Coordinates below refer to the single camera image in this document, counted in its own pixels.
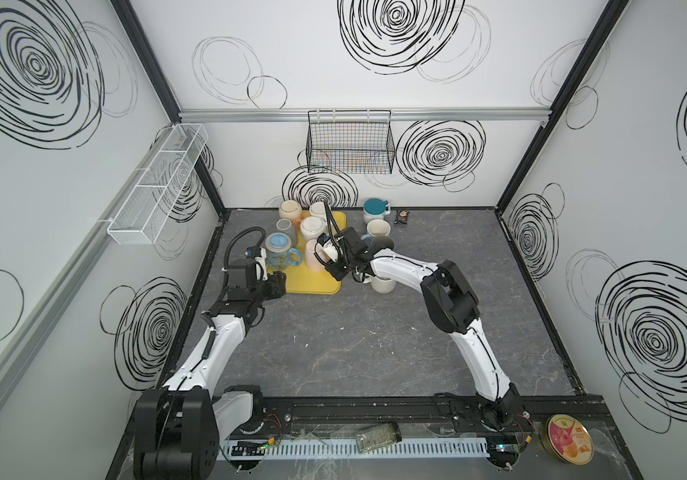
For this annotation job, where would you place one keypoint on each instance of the beige mug back left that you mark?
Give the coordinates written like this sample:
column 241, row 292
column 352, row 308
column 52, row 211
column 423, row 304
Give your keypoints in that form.
column 291, row 210

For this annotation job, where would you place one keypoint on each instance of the black wire wall basket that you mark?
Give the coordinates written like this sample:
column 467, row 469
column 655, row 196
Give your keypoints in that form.
column 350, row 141

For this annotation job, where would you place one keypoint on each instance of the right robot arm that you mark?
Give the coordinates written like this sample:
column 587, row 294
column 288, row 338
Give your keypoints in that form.
column 452, row 306

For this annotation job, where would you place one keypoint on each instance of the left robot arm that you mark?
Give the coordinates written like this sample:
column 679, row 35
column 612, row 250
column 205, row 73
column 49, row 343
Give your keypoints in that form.
column 180, row 427

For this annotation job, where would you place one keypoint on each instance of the clear plastic packet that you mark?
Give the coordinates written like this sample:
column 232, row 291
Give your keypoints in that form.
column 379, row 436

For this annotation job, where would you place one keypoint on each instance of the teal lidded white mug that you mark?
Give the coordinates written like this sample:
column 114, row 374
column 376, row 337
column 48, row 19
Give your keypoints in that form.
column 375, row 209

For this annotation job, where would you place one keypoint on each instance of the beige speckled mug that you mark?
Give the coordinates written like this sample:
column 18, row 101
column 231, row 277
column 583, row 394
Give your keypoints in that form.
column 382, row 285

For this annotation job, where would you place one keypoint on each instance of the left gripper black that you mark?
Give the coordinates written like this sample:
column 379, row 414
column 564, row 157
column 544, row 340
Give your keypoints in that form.
column 275, row 285

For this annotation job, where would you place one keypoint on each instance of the yellow plastic tray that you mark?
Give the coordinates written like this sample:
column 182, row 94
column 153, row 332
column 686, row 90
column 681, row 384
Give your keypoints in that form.
column 310, row 277

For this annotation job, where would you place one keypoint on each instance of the white slotted cable duct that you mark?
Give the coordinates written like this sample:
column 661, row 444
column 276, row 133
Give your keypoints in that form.
column 346, row 449

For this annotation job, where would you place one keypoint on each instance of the blue butterfly mug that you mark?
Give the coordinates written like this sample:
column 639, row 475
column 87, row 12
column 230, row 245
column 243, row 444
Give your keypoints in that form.
column 281, row 254

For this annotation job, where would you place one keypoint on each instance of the pink mug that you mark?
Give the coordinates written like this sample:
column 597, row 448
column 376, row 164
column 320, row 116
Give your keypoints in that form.
column 313, row 255

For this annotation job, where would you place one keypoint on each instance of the cream mug with handle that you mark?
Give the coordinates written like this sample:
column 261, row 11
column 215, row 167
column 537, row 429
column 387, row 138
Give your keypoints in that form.
column 313, row 227

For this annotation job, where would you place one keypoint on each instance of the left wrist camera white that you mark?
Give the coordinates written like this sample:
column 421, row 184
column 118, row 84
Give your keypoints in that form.
column 260, row 257

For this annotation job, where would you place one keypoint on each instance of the white wire wall shelf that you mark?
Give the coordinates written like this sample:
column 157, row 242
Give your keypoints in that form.
column 146, row 210

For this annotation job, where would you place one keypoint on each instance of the pink orange round tin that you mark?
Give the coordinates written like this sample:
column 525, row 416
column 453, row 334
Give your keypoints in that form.
column 567, row 439

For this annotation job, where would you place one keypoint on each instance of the grey tall mug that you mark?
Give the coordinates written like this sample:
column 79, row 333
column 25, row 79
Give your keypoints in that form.
column 381, row 243

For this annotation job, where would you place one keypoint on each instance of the small dark snack packet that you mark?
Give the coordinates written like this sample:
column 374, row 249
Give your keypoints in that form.
column 402, row 217

